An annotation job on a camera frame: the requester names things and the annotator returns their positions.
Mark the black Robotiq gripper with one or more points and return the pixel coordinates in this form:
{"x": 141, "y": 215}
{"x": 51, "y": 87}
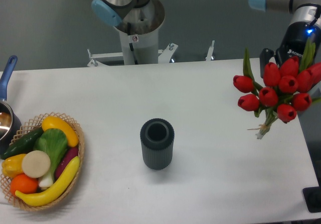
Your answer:
{"x": 293, "y": 44}

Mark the red tulip bouquet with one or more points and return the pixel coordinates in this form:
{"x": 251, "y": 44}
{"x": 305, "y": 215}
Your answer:
{"x": 285, "y": 91}

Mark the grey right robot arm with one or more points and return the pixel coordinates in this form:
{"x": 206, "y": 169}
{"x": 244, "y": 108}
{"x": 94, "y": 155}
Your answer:
{"x": 301, "y": 10}

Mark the dark grey ribbed vase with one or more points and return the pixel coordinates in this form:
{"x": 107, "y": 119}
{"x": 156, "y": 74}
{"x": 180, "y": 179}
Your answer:
{"x": 157, "y": 143}

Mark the black device at table edge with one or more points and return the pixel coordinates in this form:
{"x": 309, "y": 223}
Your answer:
{"x": 312, "y": 199}

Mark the purple eggplant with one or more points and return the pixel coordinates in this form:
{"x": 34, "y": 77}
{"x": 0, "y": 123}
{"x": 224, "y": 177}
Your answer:
{"x": 70, "y": 154}

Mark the yellow squash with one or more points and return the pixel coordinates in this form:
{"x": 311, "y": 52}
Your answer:
{"x": 53, "y": 122}

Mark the green leafy bok choy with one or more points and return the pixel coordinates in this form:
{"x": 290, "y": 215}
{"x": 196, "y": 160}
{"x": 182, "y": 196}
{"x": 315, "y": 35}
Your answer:
{"x": 54, "y": 143}

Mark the woven wicker basket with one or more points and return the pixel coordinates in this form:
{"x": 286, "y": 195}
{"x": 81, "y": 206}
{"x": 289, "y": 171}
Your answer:
{"x": 24, "y": 129}

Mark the beige round disc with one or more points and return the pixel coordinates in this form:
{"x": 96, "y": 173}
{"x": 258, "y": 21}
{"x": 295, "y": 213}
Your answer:
{"x": 36, "y": 164}

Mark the green cucumber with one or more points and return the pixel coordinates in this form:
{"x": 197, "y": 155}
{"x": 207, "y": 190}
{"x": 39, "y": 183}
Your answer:
{"x": 23, "y": 145}

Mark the yellow banana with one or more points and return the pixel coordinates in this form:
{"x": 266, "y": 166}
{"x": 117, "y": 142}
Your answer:
{"x": 56, "y": 190}

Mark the orange fruit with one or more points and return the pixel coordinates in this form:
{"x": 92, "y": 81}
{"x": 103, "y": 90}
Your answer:
{"x": 24, "y": 184}

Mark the yellow bell pepper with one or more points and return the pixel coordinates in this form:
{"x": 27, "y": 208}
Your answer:
{"x": 12, "y": 166}

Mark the white metal mounting frame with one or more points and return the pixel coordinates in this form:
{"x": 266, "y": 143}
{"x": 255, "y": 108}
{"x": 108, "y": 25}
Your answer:
{"x": 164, "y": 56}

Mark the blue-handled saucepan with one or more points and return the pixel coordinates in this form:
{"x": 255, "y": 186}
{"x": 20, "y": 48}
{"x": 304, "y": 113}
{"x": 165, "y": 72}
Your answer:
{"x": 10, "y": 123}

